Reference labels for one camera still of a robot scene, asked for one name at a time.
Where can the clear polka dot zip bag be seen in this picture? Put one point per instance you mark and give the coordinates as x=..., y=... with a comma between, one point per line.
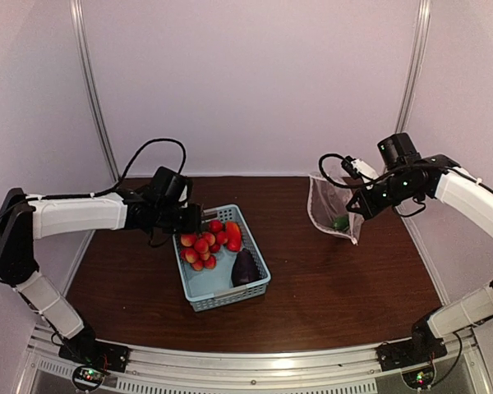
x=325, y=202

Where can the red orange bell pepper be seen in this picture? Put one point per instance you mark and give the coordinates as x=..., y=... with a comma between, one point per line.
x=234, y=236

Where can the light blue plastic basket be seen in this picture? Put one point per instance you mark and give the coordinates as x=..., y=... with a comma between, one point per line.
x=213, y=288

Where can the left aluminium corner post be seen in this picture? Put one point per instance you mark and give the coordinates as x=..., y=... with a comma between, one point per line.
x=78, y=22

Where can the purple eggplant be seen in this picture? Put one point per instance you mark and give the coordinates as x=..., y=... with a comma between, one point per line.
x=244, y=269

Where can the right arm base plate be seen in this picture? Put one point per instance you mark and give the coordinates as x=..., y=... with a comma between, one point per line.
x=415, y=359

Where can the front aluminium rail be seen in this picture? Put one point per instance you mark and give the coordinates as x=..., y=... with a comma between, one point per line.
x=354, y=369

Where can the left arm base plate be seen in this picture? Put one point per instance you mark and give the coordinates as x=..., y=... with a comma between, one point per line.
x=96, y=365

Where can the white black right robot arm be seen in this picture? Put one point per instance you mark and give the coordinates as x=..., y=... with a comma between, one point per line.
x=453, y=186

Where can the right aluminium corner post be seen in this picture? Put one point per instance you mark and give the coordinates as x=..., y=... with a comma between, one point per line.
x=421, y=32

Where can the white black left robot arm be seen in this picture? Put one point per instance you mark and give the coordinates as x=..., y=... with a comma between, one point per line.
x=163, y=204

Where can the green cucumber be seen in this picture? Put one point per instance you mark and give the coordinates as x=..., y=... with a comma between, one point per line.
x=341, y=223

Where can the red peach bunch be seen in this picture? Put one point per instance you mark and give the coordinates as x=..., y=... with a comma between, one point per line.
x=200, y=250

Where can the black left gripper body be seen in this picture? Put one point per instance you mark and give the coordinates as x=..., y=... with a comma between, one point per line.
x=172, y=222

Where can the aluminium corner post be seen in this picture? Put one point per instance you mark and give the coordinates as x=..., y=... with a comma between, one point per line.
x=78, y=22
x=421, y=32

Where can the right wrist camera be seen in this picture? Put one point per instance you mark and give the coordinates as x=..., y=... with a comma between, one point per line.
x=358, y=169

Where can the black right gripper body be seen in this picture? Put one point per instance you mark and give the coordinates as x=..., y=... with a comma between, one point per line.
x=398, y=190

